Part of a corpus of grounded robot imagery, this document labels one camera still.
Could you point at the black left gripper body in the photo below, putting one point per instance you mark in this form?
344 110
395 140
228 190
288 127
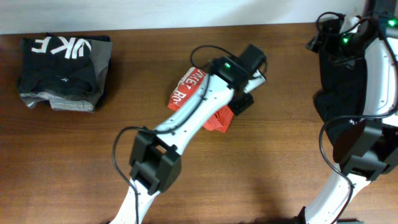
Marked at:
239 100

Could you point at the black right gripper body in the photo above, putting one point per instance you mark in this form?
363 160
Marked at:
343 49

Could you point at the red orange soccer t-shirt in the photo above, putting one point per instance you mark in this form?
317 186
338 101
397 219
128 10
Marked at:
186 87

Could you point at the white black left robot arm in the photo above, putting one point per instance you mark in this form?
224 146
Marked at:
156 157

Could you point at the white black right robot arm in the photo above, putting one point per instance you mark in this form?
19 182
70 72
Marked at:
365 145

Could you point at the crumpled black garment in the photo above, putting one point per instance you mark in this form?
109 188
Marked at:
343 89

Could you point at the folded grey garment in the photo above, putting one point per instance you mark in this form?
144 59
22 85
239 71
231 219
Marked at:
85 103

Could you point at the folded navy garment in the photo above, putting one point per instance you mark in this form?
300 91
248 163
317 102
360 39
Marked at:
101 57

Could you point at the folded black Nike shirt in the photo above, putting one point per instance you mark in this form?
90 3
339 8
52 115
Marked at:
62 65

